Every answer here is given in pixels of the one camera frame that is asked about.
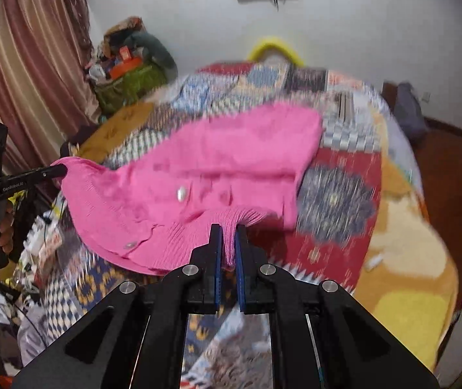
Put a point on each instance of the grey blue bag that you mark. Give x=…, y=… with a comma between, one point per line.
x=410, y=109

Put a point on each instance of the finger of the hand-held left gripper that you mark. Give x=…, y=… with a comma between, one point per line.
x=40, y=173

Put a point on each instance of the yellow curved pillow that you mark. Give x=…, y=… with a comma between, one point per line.
x=275, y=50

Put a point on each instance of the mustard yellow cushion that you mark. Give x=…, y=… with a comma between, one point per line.
x=113, y=129

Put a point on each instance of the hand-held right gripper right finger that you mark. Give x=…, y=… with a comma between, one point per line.
x=240, y=269

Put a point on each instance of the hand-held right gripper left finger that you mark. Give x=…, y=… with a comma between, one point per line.
x=216, y=267

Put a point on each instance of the pink knitted cardigan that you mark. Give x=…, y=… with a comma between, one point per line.
x=206, y=178

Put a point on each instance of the patchwork patterned blanket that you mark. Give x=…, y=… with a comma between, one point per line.
x=231, y=178

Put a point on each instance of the orange yellow fleece blanket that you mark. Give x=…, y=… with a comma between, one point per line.
x=413, y=267

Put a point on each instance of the pile of clothes and bags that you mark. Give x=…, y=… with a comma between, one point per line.
x=131, y=65

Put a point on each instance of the pink striped curtain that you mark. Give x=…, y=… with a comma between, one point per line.
x=24, y=69

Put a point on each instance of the small white object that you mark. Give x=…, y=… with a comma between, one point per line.
x=374, y=261

